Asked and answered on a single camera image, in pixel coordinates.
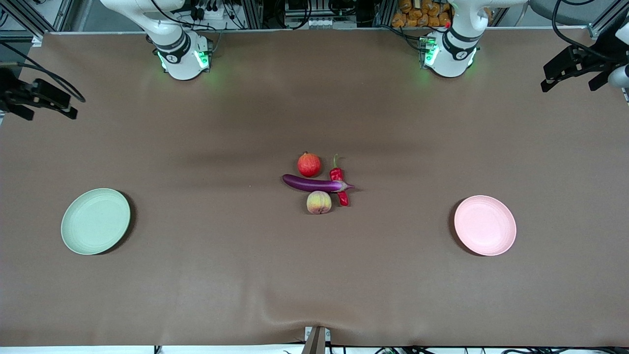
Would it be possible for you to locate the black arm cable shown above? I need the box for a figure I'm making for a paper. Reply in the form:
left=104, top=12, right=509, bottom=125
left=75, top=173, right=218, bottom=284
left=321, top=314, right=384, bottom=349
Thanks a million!
left=550, top=0, right=598, bottom=52
left=0, top=42, right=86, bottom=104

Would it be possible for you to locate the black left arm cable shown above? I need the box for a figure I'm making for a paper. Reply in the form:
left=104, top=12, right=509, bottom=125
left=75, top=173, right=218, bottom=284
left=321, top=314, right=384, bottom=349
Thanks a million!
left=550, top=0, right=598, bottom=52

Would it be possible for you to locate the pile of orange toys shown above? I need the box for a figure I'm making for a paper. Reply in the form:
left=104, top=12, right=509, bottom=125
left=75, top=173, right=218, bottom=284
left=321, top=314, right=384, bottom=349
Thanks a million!
left=392, top=0, right=452, bottom=28

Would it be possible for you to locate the red chili pepper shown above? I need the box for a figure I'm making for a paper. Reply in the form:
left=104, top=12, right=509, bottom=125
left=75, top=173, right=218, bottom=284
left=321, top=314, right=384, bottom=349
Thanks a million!
left=329, top=154, right=350, bottom=207

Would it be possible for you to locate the purple eggplant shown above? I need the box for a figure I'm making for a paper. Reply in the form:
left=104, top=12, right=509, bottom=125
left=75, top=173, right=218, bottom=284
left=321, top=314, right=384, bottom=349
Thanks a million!
left=282, top=174, right=355, bottom=193

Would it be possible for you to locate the aluminium frame profile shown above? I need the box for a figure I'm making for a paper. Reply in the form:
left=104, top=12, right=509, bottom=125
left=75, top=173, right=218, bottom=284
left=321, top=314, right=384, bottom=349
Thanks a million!
left=0, top=0, right=74, bottom=41
left=587, top=0, right=629, bottom=40

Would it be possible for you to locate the pink plate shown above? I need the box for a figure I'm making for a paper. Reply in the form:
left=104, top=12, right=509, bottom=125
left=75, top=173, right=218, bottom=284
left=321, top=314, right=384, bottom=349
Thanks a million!
left=454, top=195, right=517, bottom=257

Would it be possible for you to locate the light green plate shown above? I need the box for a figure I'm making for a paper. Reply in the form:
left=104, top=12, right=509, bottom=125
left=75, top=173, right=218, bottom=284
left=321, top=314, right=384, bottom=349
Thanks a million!
left=60, top=188, right=131, bottom=256

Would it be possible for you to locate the yellow pink peach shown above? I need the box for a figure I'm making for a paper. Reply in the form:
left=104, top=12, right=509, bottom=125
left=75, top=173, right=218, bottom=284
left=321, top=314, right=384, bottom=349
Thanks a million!
left=306, top=191, right=332, bottom=215

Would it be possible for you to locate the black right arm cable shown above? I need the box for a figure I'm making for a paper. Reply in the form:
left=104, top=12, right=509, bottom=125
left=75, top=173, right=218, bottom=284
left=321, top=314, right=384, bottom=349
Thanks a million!
left=0, top=42, right=86, bottom=104

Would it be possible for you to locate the red pomegranate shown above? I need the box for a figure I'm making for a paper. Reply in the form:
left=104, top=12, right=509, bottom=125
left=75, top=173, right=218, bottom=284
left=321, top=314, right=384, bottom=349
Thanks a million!
left=297, top=151, right=322, bottom=178

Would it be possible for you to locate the aluminium frame post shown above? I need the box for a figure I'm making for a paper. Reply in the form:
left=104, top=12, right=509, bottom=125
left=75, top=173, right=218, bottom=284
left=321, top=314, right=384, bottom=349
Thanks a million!
left=375, top=0, right=396, bottom=28
left=242, top=0, right=264, bottom=29

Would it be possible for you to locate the brown table mat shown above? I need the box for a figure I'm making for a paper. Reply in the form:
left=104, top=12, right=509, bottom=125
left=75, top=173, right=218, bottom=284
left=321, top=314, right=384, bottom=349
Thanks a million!
left=0, top=27, right=629, bottom=347

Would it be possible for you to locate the white power strip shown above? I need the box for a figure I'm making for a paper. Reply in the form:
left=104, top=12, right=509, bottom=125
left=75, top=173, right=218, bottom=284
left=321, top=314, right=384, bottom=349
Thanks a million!
left=189, top=0, right=231, bottom=23

